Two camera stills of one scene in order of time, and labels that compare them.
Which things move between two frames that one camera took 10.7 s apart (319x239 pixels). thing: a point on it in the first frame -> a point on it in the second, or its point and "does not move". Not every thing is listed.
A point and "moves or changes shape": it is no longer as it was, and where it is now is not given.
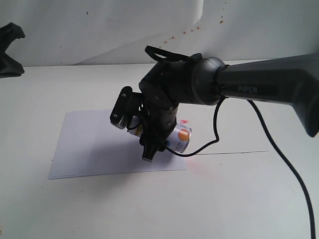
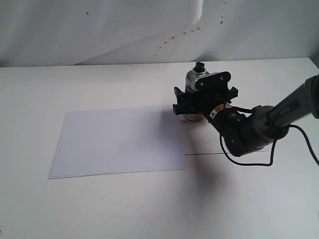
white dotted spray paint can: [180, 140] moves or changes shape
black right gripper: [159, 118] -> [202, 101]
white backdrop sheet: [88, 32] does not move
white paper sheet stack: [91, 144] does not move
